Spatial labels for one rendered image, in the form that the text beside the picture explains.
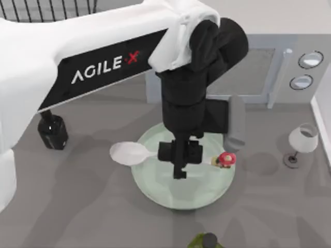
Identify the white spoon with red figure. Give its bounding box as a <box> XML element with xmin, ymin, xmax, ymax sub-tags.
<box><xmin>109</xmin><ymin>141</ymin><xmax>237</xmax><ymax>170</ymax></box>

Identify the pale green round plate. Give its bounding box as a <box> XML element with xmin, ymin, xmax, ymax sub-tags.
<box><xmin>131</xmin><ymin>122</ymin><xmax>237</xmax><ymax>211</ymax></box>

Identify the green bottle with grey cap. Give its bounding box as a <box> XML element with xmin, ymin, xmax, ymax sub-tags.
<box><xmin>186</xmin><ymin>232</ymin><xmax>221</xmax><ymax>248</ymax></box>

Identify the microwave oven door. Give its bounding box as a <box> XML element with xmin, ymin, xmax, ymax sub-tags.
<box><xmin>146</xmin><ymin>48</ymin><xmax>275</xmax><ymax>104</ymax></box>

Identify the black bottle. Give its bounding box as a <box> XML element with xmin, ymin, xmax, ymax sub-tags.
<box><xmin>37</xmin><ymin>109</ymin><xmax>69</xmax><ymax>151</ymax></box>

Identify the white table lamp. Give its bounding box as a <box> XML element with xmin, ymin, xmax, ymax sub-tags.
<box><xmin>282</xmin><ymin>123</ymin><xmax>319</xmax><ymax>169</ymax></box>

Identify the round microwave knob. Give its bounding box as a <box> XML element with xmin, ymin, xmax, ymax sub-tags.
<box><xmin>289</xmin><ymin>74</ymin><xmax>314</xmax><ymax>91</ymax></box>
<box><xmin>298</xmin><ymin>51</ymin><xmax>324</xmax><ymax>69</ymax></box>

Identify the pale microwave oven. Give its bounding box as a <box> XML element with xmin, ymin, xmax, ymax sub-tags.
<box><xmin>145</xmin><ymin>33</ymin><xmax>331</xmax><ymax>110</ymax></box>

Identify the microwave door handle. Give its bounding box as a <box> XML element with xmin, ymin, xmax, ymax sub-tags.
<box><xmin>267</xmin><ymin>48</ymin><xmax>294</xmax><ymax>109</ymax></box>

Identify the black wire rack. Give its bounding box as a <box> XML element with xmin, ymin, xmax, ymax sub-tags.
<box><xmin>0</xmin><ymin>0</ymin><xmax>101</xmax><ymax>23</ymax></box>

